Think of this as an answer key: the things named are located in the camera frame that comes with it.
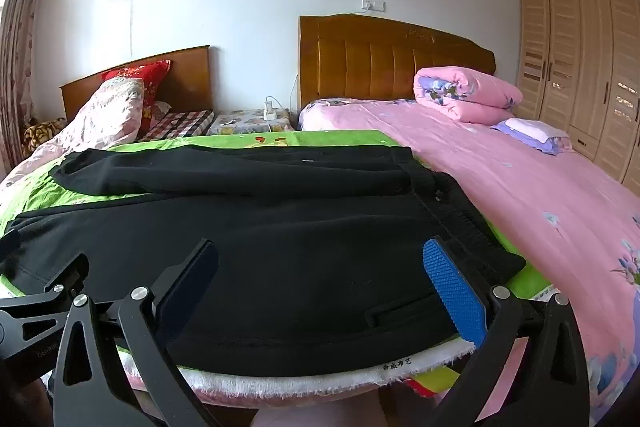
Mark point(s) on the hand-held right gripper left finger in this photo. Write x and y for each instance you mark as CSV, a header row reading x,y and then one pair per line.
x,y
187,279

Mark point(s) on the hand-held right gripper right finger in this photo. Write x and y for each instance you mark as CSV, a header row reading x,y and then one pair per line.
x,y
452,287

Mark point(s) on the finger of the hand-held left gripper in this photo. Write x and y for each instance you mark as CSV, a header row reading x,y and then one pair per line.
x,y
35,317

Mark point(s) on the black sweatshirt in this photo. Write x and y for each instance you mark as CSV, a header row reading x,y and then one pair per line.
x,y
300,247

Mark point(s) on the plaid bed sheet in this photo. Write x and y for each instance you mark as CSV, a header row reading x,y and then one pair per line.
x,y
180,124

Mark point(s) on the nightstand with floral cloth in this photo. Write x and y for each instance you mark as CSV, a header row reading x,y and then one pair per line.
x,y
240,124

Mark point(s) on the purple and white pillow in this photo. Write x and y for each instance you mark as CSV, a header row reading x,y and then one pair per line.
x,y
530,134

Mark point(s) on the pale pink floral quilt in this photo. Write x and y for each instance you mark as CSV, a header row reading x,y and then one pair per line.
x,y
100,117

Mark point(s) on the brown patterned blanket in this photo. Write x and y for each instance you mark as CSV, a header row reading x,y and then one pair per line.
x,y
42,132

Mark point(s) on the white charger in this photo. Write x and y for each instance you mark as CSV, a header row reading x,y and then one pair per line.
x,y
270,109

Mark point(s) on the green printed blanket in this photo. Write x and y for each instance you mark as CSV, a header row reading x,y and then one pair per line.
x,y
325,139

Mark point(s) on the folded pink floral quilt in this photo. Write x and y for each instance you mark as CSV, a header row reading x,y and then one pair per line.
x,y
470,92

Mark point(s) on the small plain wooden headboard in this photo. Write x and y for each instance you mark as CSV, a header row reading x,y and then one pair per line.
x,y
190,77

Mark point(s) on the red patterned pillow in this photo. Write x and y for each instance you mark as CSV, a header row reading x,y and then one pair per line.
x,y
150,77

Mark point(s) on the large padded wooden headboard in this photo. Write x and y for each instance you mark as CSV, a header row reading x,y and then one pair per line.
x,y
375,62

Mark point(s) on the pink patterned curtain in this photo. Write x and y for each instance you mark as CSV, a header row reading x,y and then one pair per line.
x,y
20,57

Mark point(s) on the light wooden wardrobe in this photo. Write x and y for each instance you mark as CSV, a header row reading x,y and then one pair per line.
x,y
575,57

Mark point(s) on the white wall socket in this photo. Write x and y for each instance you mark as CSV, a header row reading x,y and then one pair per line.
x,y
373,5

